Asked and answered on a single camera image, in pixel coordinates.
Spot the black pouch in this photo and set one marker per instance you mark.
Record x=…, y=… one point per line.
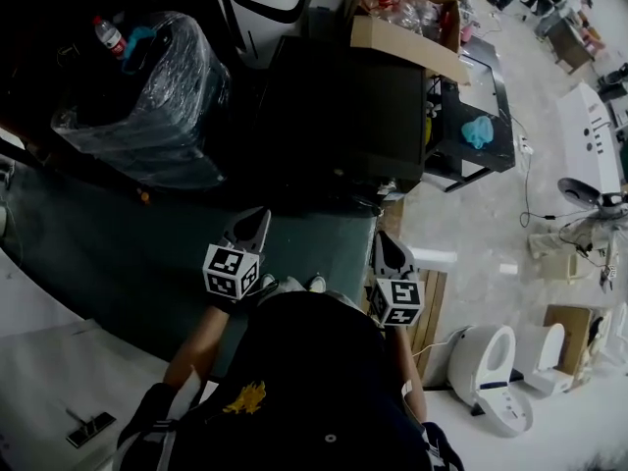
x=147, y=52

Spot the black sink table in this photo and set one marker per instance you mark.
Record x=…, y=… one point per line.
x=471, y=157

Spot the white sink basin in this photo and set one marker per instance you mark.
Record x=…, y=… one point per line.
x=476, y=81

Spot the person's left white shoe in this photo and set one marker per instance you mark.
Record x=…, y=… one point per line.
x=267, y=282

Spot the open cardboard box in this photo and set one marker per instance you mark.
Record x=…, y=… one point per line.
x=402, y=42

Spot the person's white shoe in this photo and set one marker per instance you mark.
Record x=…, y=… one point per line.
x=267, y=282
x=317, y=283

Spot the person's right forearm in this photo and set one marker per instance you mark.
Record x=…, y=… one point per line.
x=400, y=356

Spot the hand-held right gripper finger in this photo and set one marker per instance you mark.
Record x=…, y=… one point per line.
x=408, y=269
x=380, y=263

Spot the small orange object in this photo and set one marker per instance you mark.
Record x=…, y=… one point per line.
x=143, y=195

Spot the water bottle red label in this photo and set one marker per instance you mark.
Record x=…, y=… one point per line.
x=110, y=37

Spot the wooden slatted board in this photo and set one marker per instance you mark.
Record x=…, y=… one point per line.
x=432, y=302

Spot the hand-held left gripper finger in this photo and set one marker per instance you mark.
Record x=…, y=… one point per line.
x=234, y=237
x=260, y=241

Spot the grey metal box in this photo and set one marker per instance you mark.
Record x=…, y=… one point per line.
x=326, y=8

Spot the white panel with black knobs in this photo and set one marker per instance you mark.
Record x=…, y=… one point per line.
x=579, y=116

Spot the black washing machine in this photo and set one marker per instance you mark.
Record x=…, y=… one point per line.
x=343, y=116

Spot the person's left forearm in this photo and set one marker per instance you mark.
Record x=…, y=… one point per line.
x=196, y=346

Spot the black metal bracket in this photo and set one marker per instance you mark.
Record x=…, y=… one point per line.
x=90, y=430

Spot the clear plastic packaging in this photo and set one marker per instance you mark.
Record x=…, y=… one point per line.
x=422, y=15

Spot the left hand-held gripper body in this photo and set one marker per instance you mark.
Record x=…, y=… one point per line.
x=228, y=268

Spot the brown cardboard sheet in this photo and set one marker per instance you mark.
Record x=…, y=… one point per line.
x=576, y=322

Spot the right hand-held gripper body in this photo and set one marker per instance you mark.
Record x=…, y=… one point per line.
x=397, y=302

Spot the black white backpack device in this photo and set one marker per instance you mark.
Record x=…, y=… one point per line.
x=576, y=189

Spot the plastic-wrapped black appliance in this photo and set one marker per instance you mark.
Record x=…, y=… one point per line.
x=167, y=116

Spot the person's right white shoe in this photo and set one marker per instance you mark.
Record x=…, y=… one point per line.
x=317, y=283

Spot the person's dark t-shirt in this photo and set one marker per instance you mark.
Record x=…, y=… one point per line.
x=314, y=361

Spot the teal rubber glove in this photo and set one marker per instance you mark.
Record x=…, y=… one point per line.
x=140, y=32

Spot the dark green floor mat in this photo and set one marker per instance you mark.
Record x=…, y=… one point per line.
x=147, y=243

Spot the white toilet seat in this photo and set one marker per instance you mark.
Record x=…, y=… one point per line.
x=471, y=361

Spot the light blue crumpled cloth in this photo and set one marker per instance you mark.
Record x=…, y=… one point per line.
x=478, y=133

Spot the white toilet seat unit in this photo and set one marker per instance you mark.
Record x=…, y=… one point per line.
x=552, y=351

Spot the small wooden cabinet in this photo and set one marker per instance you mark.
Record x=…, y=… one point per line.
x=571, y=49

